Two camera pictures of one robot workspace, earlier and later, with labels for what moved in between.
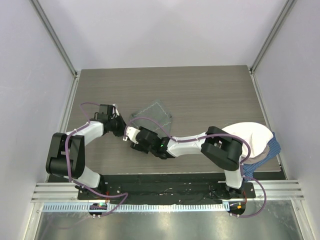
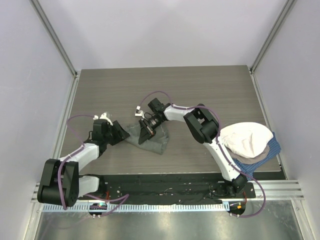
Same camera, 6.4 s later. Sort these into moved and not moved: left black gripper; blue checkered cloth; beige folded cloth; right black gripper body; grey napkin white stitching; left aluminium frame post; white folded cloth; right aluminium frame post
Moved: right black gripper body; grey napkin white stitching; left black gripper
Not moved: beige folded cloth; left aluminium frame post; right aluminium frame post; blue checkered cloth; white folded cloth
